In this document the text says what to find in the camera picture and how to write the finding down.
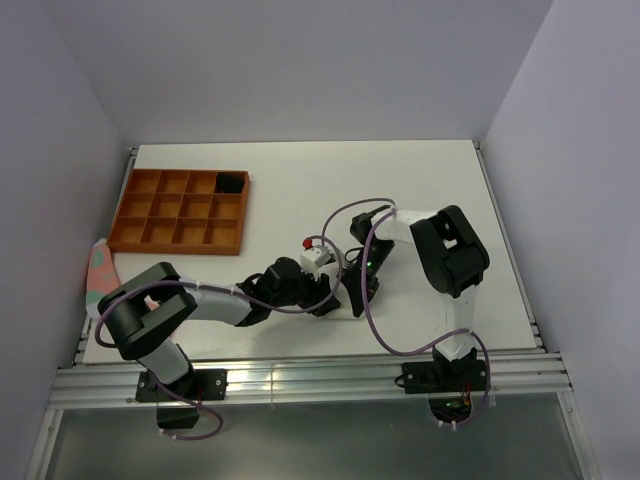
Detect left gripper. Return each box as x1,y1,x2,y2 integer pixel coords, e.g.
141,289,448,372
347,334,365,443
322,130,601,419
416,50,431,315
270,263,340,316

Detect black cable clamp block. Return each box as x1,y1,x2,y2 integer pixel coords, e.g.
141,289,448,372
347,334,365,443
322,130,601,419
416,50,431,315
156,407,200,431

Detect orange compartment tray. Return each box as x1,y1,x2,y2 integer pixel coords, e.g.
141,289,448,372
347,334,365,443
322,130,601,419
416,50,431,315
107,169,250,256

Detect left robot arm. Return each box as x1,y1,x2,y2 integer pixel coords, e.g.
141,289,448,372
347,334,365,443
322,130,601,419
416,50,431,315
98,257,341,399

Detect aluminium rail frame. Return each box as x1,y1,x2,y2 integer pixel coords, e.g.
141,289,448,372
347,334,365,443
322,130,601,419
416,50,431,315
29,142,601,480

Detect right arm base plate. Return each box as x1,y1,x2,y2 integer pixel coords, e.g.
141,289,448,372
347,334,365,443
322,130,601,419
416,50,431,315
396,360,489,394

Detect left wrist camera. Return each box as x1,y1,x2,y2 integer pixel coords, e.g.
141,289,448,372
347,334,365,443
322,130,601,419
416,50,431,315
300,238,335,275

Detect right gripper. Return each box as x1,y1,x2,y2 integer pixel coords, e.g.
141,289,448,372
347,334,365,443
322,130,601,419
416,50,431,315
338,239,396,317

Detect pink patterned sock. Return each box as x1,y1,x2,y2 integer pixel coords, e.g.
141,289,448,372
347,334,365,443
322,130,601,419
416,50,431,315
84,238,161,319

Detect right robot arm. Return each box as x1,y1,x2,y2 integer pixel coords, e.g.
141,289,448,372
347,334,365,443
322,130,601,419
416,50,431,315
342,205,490,390

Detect black sock white stripes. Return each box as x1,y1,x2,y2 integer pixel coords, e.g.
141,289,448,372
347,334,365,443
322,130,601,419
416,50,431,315
214,172,245,194

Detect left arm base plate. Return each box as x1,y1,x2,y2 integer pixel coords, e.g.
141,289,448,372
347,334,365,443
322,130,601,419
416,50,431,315
135,369,227,403

